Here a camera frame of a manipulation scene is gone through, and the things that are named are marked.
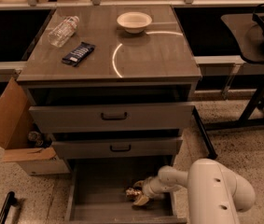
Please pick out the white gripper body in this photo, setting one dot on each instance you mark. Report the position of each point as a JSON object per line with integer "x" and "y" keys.
{"x": 151, "y": 188}

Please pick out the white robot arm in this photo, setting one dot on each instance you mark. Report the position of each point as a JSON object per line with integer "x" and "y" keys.
{"x": 215, "y": 193}

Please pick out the middle grey drawer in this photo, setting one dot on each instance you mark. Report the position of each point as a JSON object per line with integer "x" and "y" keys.
{"x": 112, "y": 148}

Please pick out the grey drawer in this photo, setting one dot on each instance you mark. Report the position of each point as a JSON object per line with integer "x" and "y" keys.
{"x": 112, "y": 148}
{"x": 111, "y": 118}
{"x": 98, "y": 193}

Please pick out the bottom grey drawer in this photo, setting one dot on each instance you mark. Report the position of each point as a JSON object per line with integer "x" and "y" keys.
{"x": 98, "y": 193}

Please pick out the top grey drawer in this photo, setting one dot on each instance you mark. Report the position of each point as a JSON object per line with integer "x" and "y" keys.
{"x": 111, "y": 118}

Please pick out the grey drawer cabinet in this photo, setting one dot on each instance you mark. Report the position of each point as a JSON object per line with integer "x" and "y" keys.
{"x": 153, "y": 67}

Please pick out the can inside cardboard box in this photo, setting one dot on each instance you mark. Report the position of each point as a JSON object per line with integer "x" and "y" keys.
{"x": 35, "y": 137}

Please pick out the black bar on floor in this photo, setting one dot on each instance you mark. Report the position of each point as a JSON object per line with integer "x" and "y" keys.
{"x": 10, "y": 200}

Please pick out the brown cardboard box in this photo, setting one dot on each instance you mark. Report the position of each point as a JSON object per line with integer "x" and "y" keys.
{"x": 15, "y": 124}

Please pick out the dark blue snack bag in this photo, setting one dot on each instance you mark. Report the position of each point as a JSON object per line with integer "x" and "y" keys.
{"x": 78, "y": 54}

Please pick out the white paper bowl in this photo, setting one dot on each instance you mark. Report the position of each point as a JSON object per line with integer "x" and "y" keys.
{"x": 134, "y": 22}

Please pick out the clear plastic water bottle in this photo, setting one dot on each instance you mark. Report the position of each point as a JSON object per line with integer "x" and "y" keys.
{"x": 63, "y": 31}

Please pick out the black side table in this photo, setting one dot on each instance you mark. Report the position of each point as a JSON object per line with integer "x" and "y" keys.
{"x": 248, "y": 30}

